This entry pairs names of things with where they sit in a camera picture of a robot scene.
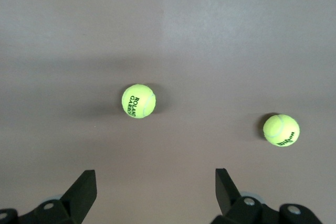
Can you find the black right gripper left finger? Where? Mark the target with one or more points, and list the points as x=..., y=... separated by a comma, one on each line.
x=68, y=203

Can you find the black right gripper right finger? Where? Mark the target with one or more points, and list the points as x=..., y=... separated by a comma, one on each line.
x=236, y=208

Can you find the Wilson print tennis ball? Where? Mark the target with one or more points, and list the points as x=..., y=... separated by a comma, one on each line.
x=281, y=130

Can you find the Roland Garros print tennis ball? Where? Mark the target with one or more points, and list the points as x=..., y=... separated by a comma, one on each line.
x=138, y=100

